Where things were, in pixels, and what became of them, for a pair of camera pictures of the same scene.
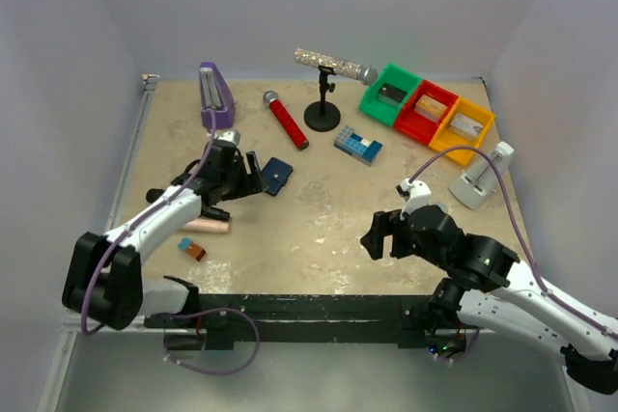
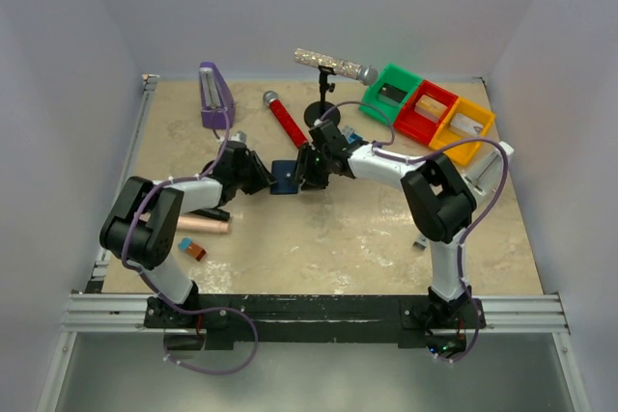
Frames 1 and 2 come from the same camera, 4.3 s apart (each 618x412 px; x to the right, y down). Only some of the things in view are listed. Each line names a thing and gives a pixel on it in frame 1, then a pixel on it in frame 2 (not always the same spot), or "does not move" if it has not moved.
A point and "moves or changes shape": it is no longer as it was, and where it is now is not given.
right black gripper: [395, 238] -> [310, 171]
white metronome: [479, 182] does not move
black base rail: [302, 318] does not move
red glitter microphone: [290, 124] does not move
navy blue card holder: [274, 175] moves or changes shape
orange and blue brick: [194, 249] does not move
